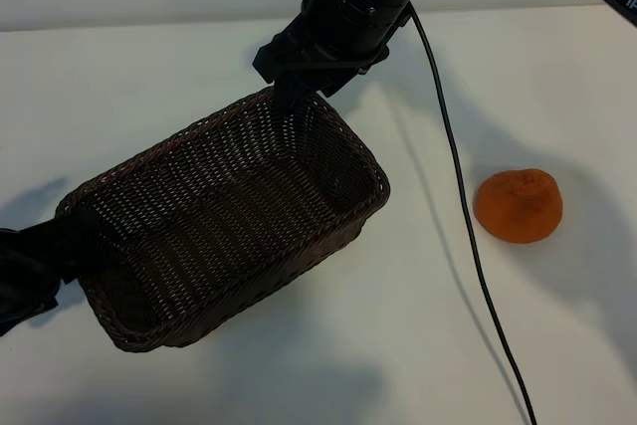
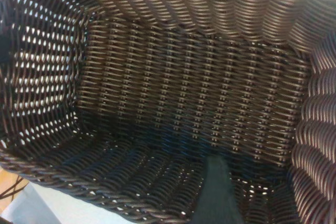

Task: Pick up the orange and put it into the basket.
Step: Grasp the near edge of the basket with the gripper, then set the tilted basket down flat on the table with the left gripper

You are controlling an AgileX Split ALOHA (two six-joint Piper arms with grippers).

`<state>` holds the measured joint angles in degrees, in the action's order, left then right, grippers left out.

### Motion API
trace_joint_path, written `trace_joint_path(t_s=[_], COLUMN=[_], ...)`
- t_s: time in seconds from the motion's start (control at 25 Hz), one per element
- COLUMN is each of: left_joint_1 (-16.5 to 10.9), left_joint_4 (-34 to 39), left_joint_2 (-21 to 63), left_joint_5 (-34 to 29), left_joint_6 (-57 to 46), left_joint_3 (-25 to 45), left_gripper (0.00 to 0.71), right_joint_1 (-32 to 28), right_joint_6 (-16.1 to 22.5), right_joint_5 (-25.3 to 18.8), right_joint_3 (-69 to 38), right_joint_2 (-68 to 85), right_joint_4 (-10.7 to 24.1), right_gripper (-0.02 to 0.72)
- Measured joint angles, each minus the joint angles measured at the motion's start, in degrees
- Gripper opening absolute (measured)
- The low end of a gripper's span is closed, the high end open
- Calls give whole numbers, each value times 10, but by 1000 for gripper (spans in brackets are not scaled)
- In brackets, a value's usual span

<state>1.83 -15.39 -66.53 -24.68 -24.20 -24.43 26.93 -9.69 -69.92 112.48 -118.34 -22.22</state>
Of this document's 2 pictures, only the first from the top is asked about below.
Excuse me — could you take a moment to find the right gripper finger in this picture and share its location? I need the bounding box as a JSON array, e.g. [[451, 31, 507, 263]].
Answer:
[[253, 16, 319, 84], [271, 71, 313, 120]]

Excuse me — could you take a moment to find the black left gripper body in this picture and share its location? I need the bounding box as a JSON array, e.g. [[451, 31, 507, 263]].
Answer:
[[0, 225, 66, 337]]

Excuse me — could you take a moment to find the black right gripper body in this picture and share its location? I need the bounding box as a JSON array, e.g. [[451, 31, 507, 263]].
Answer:
[[298, 0, 412, 98]]

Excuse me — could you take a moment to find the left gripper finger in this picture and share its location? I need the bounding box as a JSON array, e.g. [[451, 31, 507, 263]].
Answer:
[[29, 208, 120, 267], [59, 245, 86, 283]]

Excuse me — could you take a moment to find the dark brown wicker basket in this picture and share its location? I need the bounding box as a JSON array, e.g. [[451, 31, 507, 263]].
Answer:
[[53, 86, 391, 354]]

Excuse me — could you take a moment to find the orange fruit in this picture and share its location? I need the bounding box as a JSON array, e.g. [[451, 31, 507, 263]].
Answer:
[[474, 167, 564, 245]]

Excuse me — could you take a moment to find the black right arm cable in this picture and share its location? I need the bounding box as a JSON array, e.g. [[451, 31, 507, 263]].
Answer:
[[407, 0, 538, 425]]

